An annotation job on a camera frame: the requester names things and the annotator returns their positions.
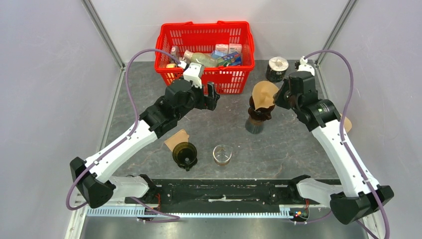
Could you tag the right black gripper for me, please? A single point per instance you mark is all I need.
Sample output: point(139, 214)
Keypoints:
point(279, 100)

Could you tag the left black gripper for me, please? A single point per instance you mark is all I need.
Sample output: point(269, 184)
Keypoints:
point(208, 102)

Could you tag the brown paper coffee filter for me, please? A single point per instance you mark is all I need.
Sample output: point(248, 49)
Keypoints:
point(263, 94)

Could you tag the brown dripper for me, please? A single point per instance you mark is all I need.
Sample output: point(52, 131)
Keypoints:
point(259, 114)

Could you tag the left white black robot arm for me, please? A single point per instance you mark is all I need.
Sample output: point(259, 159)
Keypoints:
point(94, 177)

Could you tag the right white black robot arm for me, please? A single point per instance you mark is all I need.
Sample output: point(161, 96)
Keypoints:
point(354, 198)

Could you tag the dark dripper on table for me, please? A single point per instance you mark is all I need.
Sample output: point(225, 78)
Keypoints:
point(185, 155)

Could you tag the black wrapped paper roll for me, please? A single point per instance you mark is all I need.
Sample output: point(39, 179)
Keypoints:
point(276, 69)

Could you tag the clear plastic bottle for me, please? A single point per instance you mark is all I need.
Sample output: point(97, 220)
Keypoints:
point(201, 58)

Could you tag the blue green box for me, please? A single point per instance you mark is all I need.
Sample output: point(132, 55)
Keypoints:
point(225, 60)

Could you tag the white pink carton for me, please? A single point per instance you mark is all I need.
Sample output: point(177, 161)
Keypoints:
point(234, 47)
point(223, 48)

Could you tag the small clear glass beaker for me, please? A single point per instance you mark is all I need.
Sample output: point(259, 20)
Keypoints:
point(222, 154)

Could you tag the small grey pouch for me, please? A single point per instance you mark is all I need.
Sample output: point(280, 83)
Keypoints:
point(175, 54)

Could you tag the red plastic shopping basket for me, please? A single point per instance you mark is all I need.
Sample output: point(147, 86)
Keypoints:
point(203, 37)

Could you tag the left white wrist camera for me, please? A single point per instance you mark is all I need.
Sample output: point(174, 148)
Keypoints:
point(192, 73)

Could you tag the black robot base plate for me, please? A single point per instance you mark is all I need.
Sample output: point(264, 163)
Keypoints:
point(220, 195)

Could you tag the slotted white cable duct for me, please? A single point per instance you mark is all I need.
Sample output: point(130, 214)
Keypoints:
point(141, 212)

